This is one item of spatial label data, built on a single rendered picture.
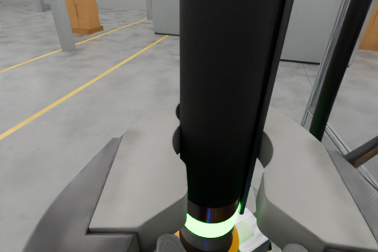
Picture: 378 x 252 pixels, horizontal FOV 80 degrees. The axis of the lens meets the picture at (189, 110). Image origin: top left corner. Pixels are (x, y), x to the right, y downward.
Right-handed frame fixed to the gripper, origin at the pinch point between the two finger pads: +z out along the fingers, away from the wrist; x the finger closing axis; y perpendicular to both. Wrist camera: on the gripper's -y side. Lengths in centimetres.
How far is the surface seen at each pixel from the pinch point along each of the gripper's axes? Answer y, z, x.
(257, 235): 11.0, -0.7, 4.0
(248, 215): 11.0, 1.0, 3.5
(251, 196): 50, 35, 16
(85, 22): 133, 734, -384
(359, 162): 11.3, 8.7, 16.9
